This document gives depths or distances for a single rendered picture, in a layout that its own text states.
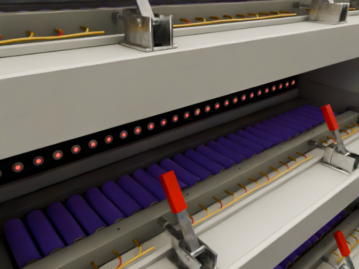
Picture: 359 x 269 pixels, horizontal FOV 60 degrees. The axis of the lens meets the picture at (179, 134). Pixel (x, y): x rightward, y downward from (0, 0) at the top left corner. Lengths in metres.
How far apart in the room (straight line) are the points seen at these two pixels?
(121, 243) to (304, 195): 0.22
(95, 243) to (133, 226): 0.04
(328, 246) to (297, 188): 0.19
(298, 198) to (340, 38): 0.20
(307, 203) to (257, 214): 0.06
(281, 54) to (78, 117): 0.21
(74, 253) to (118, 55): 0.17
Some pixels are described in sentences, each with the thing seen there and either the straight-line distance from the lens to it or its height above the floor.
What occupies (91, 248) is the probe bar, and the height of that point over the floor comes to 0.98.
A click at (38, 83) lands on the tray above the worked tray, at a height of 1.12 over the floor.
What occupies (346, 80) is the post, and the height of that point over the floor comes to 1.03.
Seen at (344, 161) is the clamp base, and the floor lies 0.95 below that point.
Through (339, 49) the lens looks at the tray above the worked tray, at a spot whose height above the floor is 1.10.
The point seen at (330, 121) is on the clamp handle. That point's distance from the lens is 0.46.
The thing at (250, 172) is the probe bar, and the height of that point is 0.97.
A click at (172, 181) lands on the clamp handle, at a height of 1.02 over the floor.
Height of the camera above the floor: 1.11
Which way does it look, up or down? 12 degrees down
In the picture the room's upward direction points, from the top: 11 degrees counter-clockwise
